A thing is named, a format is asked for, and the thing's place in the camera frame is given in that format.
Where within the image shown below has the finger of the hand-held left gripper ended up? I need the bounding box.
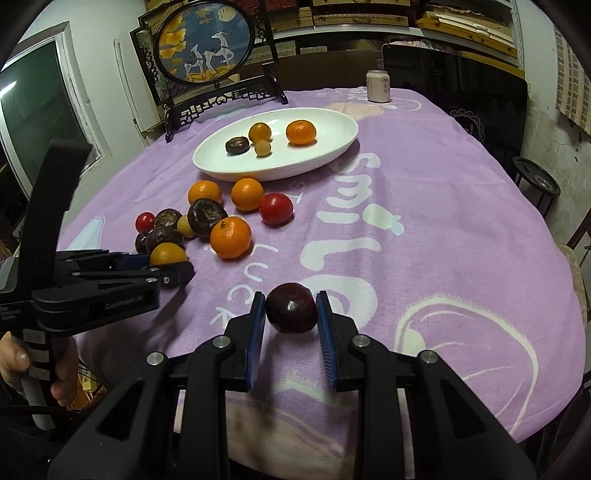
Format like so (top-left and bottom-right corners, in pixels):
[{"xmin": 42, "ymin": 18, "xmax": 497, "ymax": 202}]
[
  {"xmin": 55, "ymin": 249, "xmax": 153, "ymax": 271},
  {"xmin": 69, "ymin": 260, "xmax": 197, "ymax": 291}
]

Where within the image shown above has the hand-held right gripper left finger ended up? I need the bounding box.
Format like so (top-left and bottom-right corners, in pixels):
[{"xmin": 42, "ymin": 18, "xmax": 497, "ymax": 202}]
[{"xmin": 58, "ymin": 291, "xmax": 269, "ymax": 480}]

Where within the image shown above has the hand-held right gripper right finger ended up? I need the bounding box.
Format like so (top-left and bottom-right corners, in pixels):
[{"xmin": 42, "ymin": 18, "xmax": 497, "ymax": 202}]
[{"xmin": 315, "ymin": 290, "xmax": 539, "ymax": 480}]

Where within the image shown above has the dark purple plum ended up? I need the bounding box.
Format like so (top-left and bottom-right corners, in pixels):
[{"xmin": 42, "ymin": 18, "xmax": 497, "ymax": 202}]
[{"xmin": 265, "ymin": 282, "xmax": 318, "ymax": 334}]

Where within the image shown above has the large orange mandarin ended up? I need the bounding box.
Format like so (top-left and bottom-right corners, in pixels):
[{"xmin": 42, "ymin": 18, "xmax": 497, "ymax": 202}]
[{"xmin": 210, "ymin": 216, "xmax": 253, "ymax": 259}]

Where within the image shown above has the white oval plate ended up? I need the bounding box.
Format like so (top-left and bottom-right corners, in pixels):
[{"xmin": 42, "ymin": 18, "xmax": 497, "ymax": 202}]
[{"xmin": 192, "ymin": 107, "xmax": 359, "ymax": 182}]

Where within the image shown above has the person's left hand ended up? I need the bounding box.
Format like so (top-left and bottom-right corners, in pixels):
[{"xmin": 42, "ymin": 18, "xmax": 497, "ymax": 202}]
[{"xmin": 0, "ymin": 331, "xmax": 83, "ymax": 408}]

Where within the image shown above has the purple printed blanket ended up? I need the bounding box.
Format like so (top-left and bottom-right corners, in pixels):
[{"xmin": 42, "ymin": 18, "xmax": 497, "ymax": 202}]
[{"xmin": 55, "ymin": 87, "xmax": 583, "ymax": 480}]

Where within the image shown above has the white framed window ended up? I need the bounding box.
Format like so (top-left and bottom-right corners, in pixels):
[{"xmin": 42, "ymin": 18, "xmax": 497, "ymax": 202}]
[{"xmin": 0, "ymin": 34, "xmax": 102, "ymax": 241}]

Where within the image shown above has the round deer painting table screen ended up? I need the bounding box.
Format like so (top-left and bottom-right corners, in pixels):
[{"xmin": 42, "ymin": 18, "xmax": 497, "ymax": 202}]
[{"xmin": 130, "ymin": 0, "xmax": 289, "ymax": 143}]

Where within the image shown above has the beige seat cushion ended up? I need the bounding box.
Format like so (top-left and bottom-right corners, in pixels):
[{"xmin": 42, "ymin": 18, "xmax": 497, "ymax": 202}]
[{"xmin": 558, "ymin": 244, "xmax": 587, "ymax": 319}]

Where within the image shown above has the pale drink can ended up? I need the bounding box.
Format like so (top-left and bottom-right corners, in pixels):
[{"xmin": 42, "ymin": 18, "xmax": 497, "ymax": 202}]
[{"xmin": 366, "ymin": 70, "xmax": 392, "ymax": 103}]

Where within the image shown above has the round black metal stool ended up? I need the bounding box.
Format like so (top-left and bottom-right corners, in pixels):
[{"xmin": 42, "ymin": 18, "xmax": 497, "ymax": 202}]
[{"xmin": 512, "ymin": 156, "xmax": 561, "ymax": 217}]

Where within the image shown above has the white shelf rack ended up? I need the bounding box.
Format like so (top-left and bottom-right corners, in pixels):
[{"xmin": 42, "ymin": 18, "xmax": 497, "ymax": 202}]
[{"xmin": 268, "ymin": 0, "xmax": 526, "ymax": 70}]

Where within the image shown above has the stack of flat wooden boxes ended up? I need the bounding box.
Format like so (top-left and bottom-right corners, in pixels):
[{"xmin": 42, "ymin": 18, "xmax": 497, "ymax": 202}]
[{"xmin": 268, "ymin": 0, "xmax": 518, "ymax": 58}]

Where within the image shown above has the brick pattern wall hanging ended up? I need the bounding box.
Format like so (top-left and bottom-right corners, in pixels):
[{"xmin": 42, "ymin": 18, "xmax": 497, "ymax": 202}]
[{"xmin": 554, "ymin": 28, "xmax": 591, "ymax": 127}]

